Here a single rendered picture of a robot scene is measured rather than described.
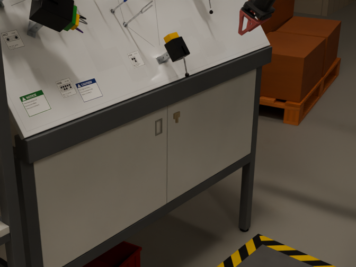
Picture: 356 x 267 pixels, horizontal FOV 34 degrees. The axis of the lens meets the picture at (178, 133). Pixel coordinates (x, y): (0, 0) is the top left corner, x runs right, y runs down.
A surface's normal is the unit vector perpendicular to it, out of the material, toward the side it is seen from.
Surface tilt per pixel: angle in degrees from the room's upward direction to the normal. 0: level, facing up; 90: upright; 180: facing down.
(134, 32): 54
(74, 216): 90
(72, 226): 90
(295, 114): 90
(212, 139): 90
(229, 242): 0
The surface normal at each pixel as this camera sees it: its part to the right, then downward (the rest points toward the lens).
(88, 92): 0.63, -0.33
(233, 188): 0.01, -0.91
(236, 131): 0.77, 0.26
